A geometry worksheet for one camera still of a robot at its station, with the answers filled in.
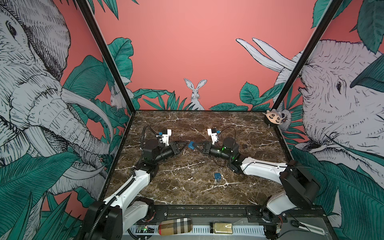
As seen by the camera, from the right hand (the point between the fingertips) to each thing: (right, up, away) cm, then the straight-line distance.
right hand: (191, 146), depth 72 cm
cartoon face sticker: (+59, +17, +36) cm, 71 cm away
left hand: (-2, +2, +2) cm, 4 cm away
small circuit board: (-22, -39, -1) cm, 45 cm away
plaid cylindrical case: (-7, -36, -4) cm, 37 cm away
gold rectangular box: (+15, -37, -4) cm, 40 cm away
